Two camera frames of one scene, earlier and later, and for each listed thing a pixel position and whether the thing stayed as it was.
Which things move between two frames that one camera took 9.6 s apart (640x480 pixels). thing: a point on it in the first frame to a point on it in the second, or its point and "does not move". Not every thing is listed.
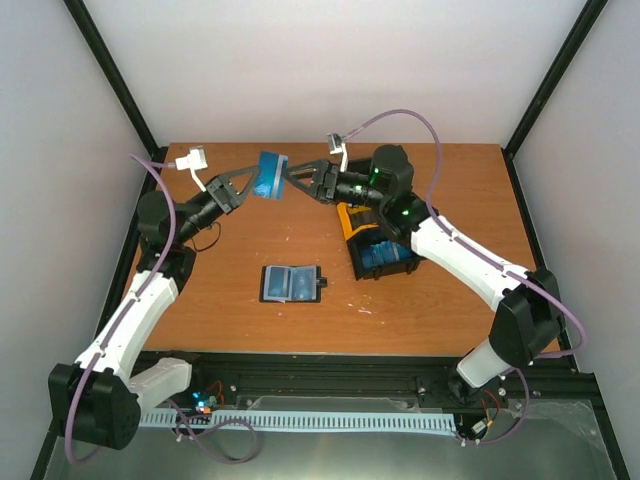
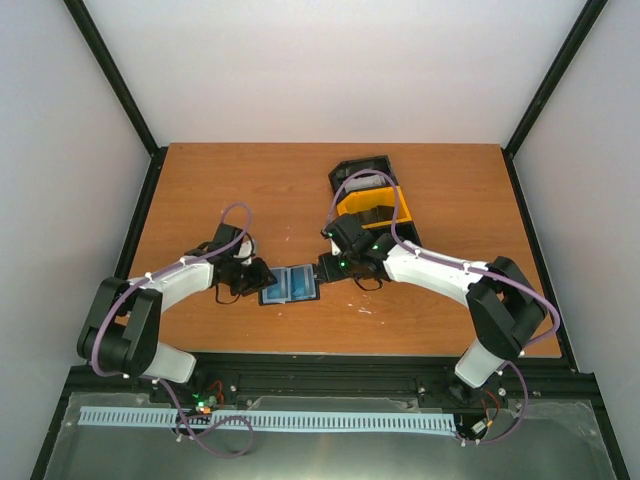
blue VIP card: x=303 y=283 does not move
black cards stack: x=363 y=218 does not move
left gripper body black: x=226 y=206 to x=244 y=281
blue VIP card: x=277 y=283 does not move
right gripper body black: x=330 y=193 to x=340 y=272
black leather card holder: x=291 y=284 does not move
